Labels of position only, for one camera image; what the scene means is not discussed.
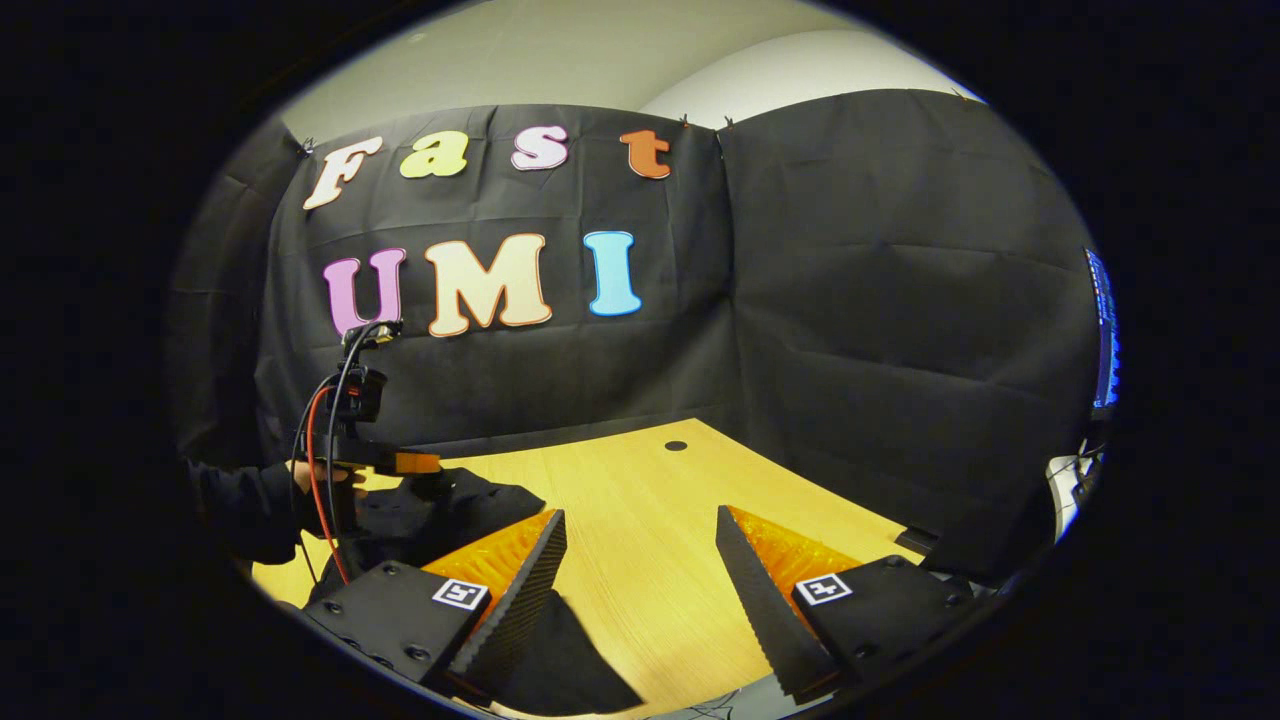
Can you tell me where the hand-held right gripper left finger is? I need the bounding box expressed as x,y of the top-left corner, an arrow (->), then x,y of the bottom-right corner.
298,510 -> 568,699

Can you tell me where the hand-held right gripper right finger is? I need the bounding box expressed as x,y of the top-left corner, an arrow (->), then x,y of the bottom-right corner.
715,505 -> 976,703

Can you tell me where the black button shirt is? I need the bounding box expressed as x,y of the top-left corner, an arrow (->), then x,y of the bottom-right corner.
310,465 -> 643,716

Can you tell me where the black backdrop cloth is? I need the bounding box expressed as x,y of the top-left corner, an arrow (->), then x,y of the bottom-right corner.
165,88 -> 1106,581

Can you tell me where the computer monitor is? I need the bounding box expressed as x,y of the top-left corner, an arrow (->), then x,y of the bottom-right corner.
1085,248 -> 1121,411

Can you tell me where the black cable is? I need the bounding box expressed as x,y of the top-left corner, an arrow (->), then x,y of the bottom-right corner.
290,325 -> 376,501

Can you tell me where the red cable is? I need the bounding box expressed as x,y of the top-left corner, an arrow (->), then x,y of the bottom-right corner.
304,385 -> 353,586

